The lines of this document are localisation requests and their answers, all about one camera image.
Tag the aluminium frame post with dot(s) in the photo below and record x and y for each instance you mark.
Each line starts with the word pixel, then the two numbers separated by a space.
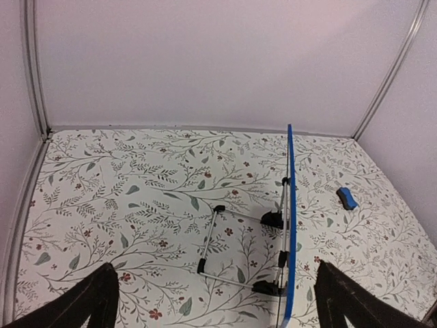
pixel 33 77
pixel 393 70

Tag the small blue-framed whiteboard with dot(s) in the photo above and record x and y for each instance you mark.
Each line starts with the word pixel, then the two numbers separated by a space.
pixel 286 322

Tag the silver wire whiteboard stand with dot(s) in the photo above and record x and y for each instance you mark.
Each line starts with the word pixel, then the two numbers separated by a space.
pixel 249 252

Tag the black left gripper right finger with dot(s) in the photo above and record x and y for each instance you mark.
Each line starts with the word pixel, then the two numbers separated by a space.
pixel 340 300

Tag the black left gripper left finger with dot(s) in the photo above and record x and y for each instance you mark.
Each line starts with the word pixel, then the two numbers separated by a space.
pixel 93 300

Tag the right aluminium frame post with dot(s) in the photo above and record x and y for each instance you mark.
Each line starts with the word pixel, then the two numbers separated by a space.
pixel 393 70

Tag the left aluminium frame post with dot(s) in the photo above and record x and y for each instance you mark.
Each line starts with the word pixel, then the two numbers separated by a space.
pixel 33 77

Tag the blue whiteboard eraser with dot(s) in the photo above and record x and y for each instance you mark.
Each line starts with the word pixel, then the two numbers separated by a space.
pixel 346 198

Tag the floral patterned tablecloth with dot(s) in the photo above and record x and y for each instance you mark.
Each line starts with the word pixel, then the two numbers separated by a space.
pixel 142 200

